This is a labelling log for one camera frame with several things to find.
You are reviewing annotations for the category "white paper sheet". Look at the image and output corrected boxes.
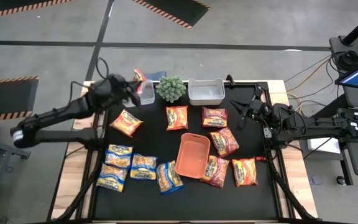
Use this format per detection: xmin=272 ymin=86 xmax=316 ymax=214
xmin=306 ymin=136 xmax=341 ymax=155

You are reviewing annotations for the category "orange plastic bin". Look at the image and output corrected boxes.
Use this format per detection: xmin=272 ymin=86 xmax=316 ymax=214
xmin=175 ymin=133 xmax=211 ymax=180

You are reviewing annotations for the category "grey stand base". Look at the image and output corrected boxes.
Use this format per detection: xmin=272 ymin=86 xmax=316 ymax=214
xmin=329 ymin=35 xmax=358 ymax=68

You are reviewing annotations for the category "green artificial potted plant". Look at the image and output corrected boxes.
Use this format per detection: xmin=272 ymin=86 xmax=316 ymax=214
xmin=155 ymin=74 xmax=187 ymax=103

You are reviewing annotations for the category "orange Maruchan ramen pack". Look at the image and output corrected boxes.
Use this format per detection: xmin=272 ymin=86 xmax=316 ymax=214
xmin=165 ymin=105 xmax=189 ymax=131
xmin=231 ymin=157 xmax=259 ymax=188
xmin=133 ymin=68 xmax=147 ymax=94
xmin=109 ymin=108 xmax=145 ymax=138

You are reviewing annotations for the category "coiled black cable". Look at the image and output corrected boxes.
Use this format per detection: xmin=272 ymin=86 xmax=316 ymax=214
xmin=334 ymin=49 xmax=358 ymax=72

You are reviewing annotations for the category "white plastic bin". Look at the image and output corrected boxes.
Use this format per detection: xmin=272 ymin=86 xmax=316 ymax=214
xmin=187 ymin=77 xmax=226 ymax=106

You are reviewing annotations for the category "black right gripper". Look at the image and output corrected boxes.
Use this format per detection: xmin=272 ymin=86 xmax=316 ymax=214
xmin=229 ymin=90 xmax=269 ymax=132

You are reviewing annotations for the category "red Maruchan ramen pack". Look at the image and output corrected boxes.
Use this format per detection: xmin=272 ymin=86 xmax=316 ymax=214
xmin=201 ymin=106 xmax=229 ymax=129
xmin=208 ymin=126 xmax=241 ymax=158
xmin=200 ymin=154 xmax=231 ymax=190

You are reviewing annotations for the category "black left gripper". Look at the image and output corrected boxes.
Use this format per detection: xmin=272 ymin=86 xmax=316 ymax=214
xmin=87 ymin=73 xmax=144 ymax=111

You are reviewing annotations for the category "black table mat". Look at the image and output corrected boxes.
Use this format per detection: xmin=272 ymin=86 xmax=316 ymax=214
xmin=92 ymin=83 xmax=280 ymax=220

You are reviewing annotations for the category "clear plastic bin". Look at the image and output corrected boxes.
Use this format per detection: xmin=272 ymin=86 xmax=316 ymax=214
xmin=122 ymin=79 xmax=156 ymax=108

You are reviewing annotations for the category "blue Maruchan ramen pack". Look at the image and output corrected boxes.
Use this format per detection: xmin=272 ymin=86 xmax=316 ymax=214
xmin=129 ymin=152 xmax=158 ymax=181
xmin=96 ymin=162 xmax=128 ymax=193
xmin=155 ymin=160 xmax=185 ymax=196
xmin=104 ymin=144 xmax=134 ymax=170

